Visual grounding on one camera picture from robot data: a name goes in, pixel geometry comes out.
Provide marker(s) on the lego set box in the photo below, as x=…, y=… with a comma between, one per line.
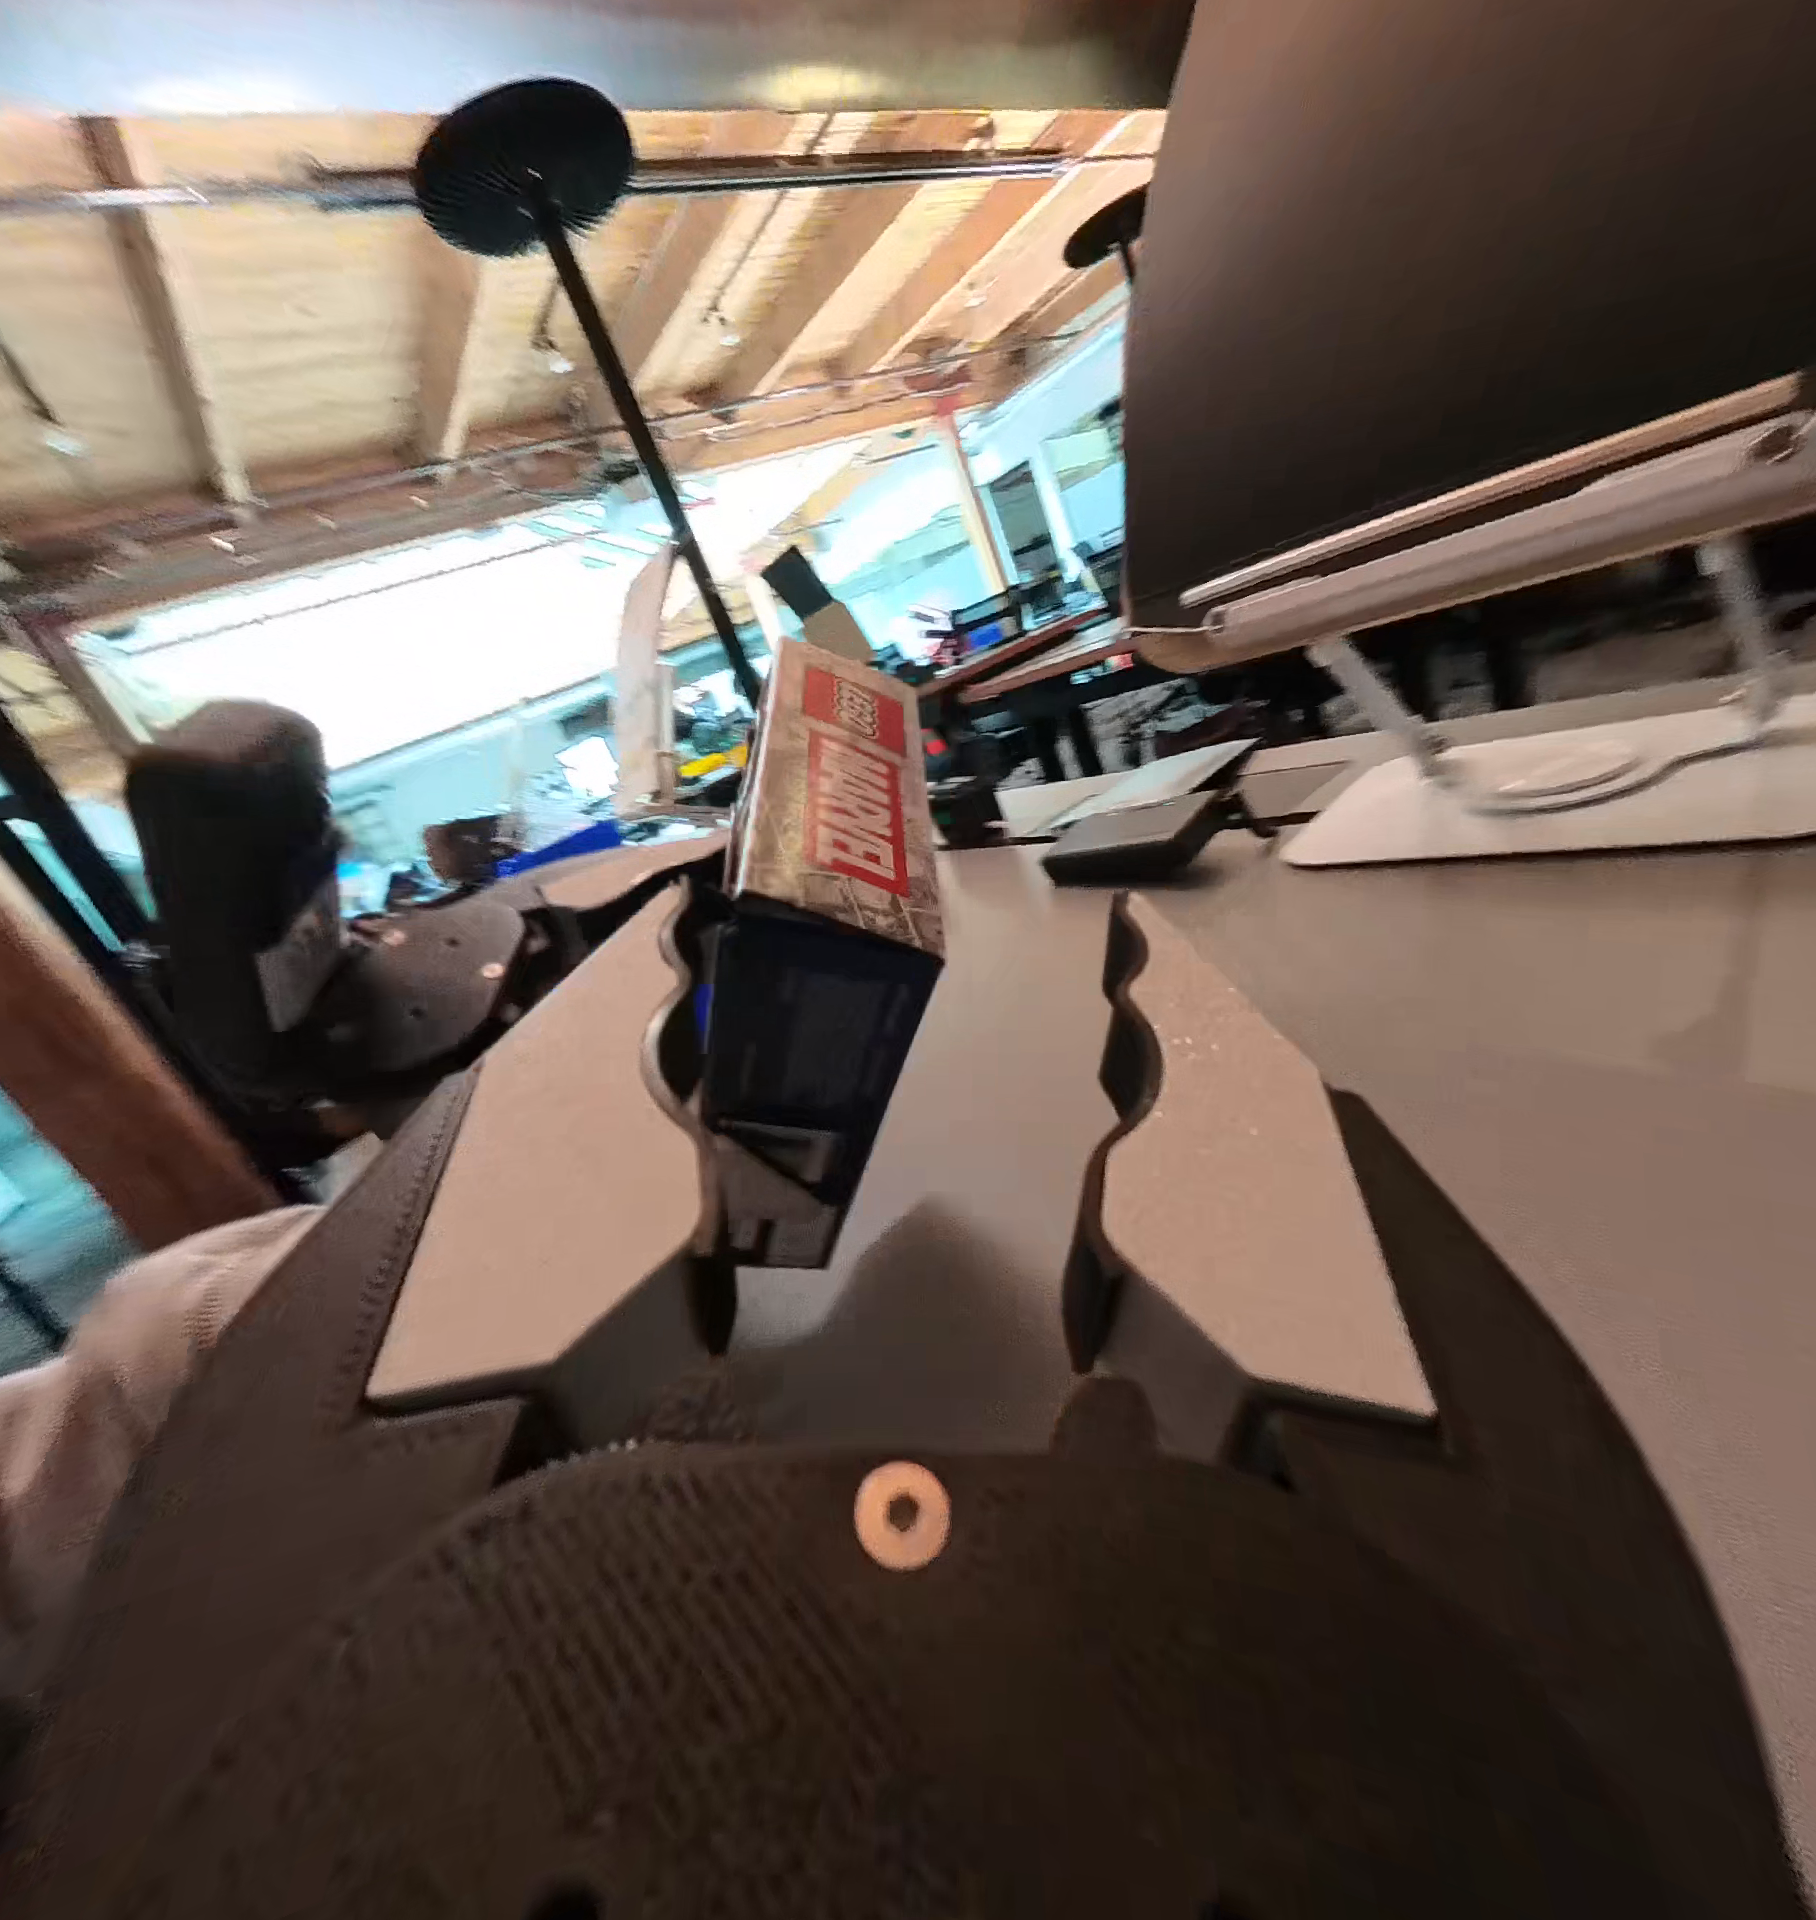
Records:
x=832, y=839

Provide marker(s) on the dark computer monitor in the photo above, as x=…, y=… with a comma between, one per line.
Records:
x=1448, y=255

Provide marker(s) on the person's left forearm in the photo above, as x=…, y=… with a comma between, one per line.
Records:
x=56, y=1441

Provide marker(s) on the brown wooden panel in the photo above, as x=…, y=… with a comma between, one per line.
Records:
x=84, y=1036

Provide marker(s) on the silver laptop stand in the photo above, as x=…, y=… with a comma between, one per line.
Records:
x=1584, y=779

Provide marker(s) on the black rectangular hub box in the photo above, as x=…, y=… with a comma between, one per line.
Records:
x=1135, y=839

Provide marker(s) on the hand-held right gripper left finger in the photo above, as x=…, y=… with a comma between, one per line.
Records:
x=551, y=1183

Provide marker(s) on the flat grey tablet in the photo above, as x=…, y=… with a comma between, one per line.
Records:
x=1135, y=775

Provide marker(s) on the black pole with round disc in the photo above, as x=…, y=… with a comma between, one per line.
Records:
x=1110, y=226
x=527, y=164

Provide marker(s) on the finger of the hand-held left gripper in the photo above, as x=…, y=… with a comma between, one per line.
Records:
x=631, y=873

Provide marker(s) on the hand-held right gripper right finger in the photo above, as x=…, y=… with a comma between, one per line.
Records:
x=1245, y=1198

